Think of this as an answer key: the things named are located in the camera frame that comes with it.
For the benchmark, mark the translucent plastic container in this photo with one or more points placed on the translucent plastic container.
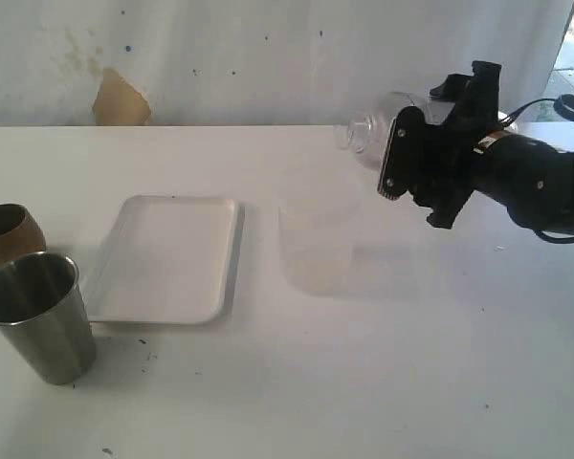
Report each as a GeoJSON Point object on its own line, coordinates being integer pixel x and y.
{"type": "Point", "coordinates": [317, 210]}

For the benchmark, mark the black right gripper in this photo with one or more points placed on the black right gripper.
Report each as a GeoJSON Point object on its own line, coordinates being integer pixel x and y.
{"type": "Point", "coordinates": [446, 186]}

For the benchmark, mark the white rectangular tray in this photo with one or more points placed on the white rectangular tray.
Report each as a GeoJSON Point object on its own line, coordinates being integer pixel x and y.
{"type": "Point", "coordinates": [167, 261]}

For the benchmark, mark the stainless steel tumbler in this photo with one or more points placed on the stainless steel tumbler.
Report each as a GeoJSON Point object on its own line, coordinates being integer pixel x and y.
{"type": "Point", "coordinates": [43, 316]}

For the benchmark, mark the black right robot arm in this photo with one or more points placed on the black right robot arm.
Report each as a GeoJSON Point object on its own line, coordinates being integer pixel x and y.
{"type": "Point", "coordinates": [532, 179]}

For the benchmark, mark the brown wooden cup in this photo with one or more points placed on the brown wooden cup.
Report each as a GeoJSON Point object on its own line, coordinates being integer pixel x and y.
{"type": "Point", "coordinates": [19, 233]}

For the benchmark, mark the clear graduated shaker cup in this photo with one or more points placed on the clear graduated shaker cup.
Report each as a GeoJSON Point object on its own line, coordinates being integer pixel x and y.
{"type": "Point", "coordinates": [435, 111]}

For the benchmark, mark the clear dome strainer lid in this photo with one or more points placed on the clear dome strainer lid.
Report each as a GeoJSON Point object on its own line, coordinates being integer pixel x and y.
{"type": "Point", "coordinates": [366, 133]}

